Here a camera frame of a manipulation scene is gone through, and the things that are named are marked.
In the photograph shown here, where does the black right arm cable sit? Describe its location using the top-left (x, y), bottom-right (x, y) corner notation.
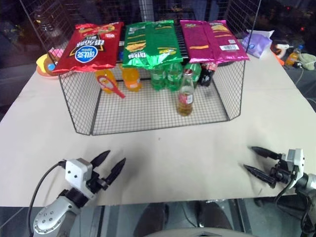
top-left (275, 170), bottom-right (300, 217)

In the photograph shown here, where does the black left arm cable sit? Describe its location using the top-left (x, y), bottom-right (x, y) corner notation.
top-left (28, 160), bottom-right (68, 235)

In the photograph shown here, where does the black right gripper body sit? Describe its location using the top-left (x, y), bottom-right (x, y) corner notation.
top-left (270, 153), bottom-right (297, 185)

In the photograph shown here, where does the black ribbed tray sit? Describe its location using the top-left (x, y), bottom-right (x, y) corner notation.
top-left (174, 23), bottom-right (191, 59)

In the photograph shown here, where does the dark cola plastic bottle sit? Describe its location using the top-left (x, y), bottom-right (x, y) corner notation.
top-left (198, 62), bottom-right (218, 87)

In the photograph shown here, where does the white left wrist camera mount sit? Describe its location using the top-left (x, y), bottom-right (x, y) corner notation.
top-left (65, 158), bottom-right (94, 196)

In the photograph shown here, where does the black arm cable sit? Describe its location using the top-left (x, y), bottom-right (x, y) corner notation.
top-left (28, 160), bottom-right (68, 235)
top-left (275, 170), bottom-right (300, 217)

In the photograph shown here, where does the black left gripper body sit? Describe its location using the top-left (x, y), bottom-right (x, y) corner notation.
top-left (86, 169), bottom-right (110, 195)

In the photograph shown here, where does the red chips bag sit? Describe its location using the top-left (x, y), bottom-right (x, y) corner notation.
top-left (51, 21), bottom-right (124, 75)

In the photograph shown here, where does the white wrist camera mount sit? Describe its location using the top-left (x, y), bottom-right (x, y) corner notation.
top-left (65, 158), bottom-right (94, 196)
top-left (285, 148), bottom-right (305, 183)

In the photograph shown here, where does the pink striped item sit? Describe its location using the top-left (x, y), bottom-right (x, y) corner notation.
top-left (48, 47), bottom-right (65, 59)

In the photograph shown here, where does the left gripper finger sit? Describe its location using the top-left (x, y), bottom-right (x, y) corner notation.
top-left (89, 150), bottom-right (111, 171)
top-left (106, 158), bottom-right (127, 186)

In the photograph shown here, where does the black wire grid panel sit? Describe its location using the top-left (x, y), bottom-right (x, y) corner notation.
top-left (19, 0), bottom-right (76, 62)
top-left (226, 0), bottom-right (262, 40)

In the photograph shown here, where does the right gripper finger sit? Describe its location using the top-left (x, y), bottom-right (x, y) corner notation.
top-left (250, 146), bottom-right (282, 160)
top-left (242, 164), bottom-right (277, 189)

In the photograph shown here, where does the small orange drink bottle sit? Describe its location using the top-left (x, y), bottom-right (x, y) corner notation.
top-left (286, 45), bottom-right (304, 67)

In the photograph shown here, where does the white and orange tool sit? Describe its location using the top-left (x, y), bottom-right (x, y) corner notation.
top-left (271, 42), bottom-right (290, 57)

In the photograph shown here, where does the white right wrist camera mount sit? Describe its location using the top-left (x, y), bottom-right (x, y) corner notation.
top-left (285, 148), bottom-right (305, 183)

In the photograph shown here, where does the glass bottle amber drink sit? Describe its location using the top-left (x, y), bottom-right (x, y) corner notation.
top-left (176, 69), bottom-right (196, 117)

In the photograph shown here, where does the purple tissue pack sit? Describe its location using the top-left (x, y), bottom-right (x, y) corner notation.
top-left (241, 29), bottom-right (275, 59)

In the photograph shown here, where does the thin white cable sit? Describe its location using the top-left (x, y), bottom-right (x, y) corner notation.
top-left (295, 64), bottom-right (305, 86)

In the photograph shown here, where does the green soda plastic bottle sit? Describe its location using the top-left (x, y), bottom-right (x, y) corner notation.
top-left (184, 62), bottom-right (202, 89)
top-left (166, 63), bottom-right (184, 92)
top-left (150, 66), bottom-right (169, 91)

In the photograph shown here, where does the magenta chips bag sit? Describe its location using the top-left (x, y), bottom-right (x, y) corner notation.
top-left (179, 19), bottom-right (250, 64)

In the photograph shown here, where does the yellow and pink toy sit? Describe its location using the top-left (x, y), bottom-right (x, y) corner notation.
top-left (36, 52), bottom-right (60, 78)

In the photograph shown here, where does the green plush toy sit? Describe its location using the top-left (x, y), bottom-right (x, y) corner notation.
top-left (298, 52), bottom-right (316, 72)

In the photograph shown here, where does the green chips bag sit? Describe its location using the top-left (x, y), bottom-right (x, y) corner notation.
top-left (121, 20), bottom-right (184, 70)

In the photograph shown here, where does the black wire mesh rack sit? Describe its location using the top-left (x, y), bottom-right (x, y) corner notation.
top-left (44, 23), bottom-right (246, 136)

